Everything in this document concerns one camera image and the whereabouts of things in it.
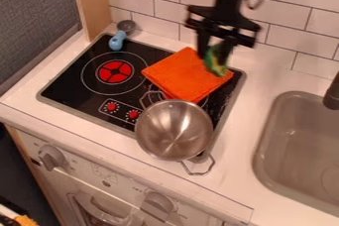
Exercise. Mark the toy sink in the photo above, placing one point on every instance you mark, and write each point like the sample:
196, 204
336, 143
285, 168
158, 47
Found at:
300, 150

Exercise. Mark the orange cloth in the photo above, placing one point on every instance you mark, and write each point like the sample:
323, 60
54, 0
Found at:
183, 76

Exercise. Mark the green toy bell pepper slice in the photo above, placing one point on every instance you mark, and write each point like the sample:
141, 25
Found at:
216, 64

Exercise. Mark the tap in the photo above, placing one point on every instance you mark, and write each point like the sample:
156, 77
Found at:
332, 96

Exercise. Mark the toy stove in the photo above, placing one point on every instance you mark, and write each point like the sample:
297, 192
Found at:
84, 86

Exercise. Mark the blue and silver scoop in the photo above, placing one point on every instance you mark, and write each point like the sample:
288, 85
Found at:
117, 41

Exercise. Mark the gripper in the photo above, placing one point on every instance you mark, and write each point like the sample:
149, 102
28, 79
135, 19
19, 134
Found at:
225, 22

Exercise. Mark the silver pot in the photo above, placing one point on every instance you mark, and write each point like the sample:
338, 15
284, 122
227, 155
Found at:
173, 130

